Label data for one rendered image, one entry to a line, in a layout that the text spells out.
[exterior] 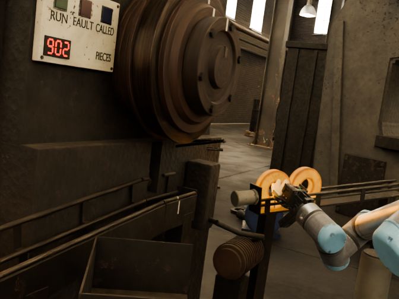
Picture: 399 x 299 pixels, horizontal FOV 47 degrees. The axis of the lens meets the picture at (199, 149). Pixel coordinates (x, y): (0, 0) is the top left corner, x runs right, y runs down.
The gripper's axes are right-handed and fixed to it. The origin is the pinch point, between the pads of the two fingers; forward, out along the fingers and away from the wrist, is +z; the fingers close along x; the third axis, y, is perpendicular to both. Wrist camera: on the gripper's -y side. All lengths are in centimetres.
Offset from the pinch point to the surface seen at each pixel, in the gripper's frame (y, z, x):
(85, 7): 54, -9, 84
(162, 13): 57, -11, 65
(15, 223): 13, -38, 97
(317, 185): 1.8, -0.7, -20.9
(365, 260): -13.6, -29.3, -29.4
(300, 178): 4.3, 0.1, -11.1
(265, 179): 3.4, -0.2, 5.6
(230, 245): -14.1, -16.0, 23.5
